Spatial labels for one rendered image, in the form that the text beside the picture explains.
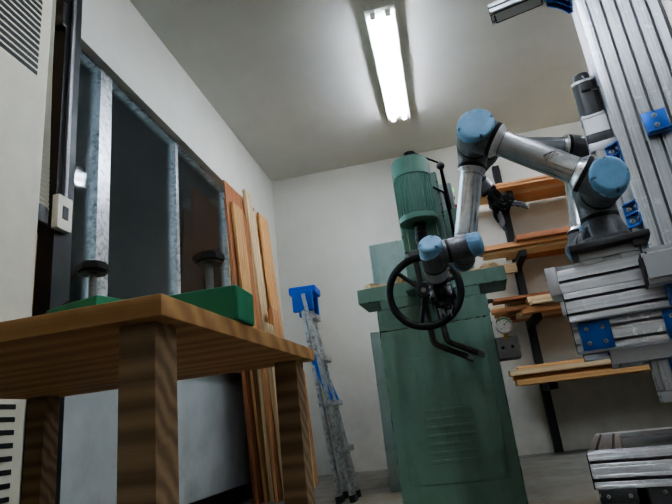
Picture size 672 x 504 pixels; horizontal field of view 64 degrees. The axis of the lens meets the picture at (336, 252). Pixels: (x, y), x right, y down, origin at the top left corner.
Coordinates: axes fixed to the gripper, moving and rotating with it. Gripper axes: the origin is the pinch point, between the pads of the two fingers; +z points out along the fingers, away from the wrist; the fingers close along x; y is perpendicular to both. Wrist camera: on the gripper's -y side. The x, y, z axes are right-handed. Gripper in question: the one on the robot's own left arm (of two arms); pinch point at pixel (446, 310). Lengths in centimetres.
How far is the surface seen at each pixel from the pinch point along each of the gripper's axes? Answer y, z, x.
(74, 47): -86, -96, -126
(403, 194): -69, -2, -11
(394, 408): 14.0, 35.8, -26.9
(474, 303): -16.6, 17.8, 10.2
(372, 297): -24.6, 13.3, -29.7
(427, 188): -71, -1, 0
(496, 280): -23.2, 14.0, 20.1
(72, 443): 35, -1, -137
